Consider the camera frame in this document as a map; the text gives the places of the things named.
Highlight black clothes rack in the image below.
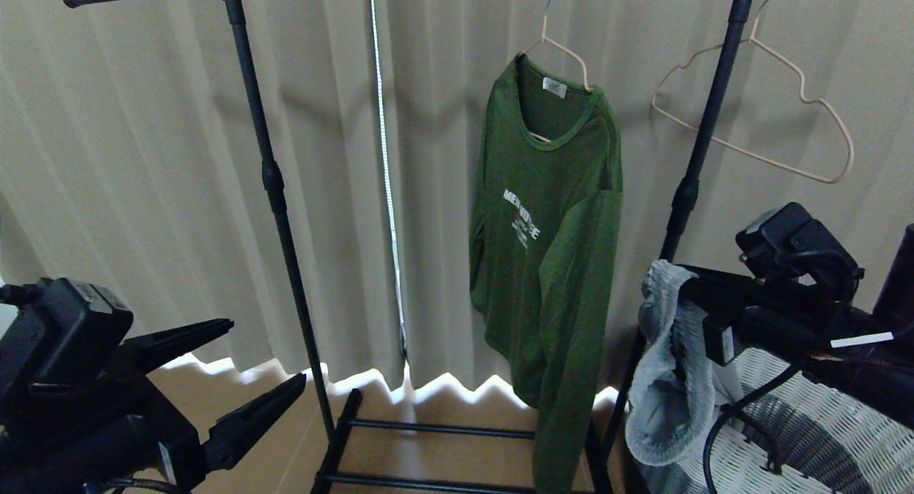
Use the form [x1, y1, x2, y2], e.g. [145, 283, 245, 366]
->
[62, 0, 914, 494]

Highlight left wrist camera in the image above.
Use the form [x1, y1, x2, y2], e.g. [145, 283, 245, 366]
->
[0, 278, 134, 409]

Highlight beige curtain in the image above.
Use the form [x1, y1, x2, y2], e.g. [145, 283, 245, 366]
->
[0, 0, 914, 409]

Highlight pink clothes hanger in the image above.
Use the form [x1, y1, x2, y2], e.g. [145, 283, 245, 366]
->
[651, 0, 855, 185]
[516, 0, 595, 143]

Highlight green printed shirt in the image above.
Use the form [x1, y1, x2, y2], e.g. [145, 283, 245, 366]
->
[469, 54, 624, 494]

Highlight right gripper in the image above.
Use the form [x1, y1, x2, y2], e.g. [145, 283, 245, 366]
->
[703, 305, 914, 429]

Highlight white laundry basket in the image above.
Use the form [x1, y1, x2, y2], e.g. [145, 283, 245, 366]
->
[636, 348, 914, 494]

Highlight pale grey garment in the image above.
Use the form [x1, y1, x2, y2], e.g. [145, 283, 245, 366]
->
[625, 260, 743, 468]

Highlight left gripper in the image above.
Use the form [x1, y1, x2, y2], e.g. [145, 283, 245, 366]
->
[0, 318, 308, 494]

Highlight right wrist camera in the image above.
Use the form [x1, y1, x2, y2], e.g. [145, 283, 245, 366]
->
[735, 203, 865, 302]

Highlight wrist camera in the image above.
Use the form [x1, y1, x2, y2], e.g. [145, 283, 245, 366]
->
[735, 203, 865, 302]
[0, 278, 134, 409]

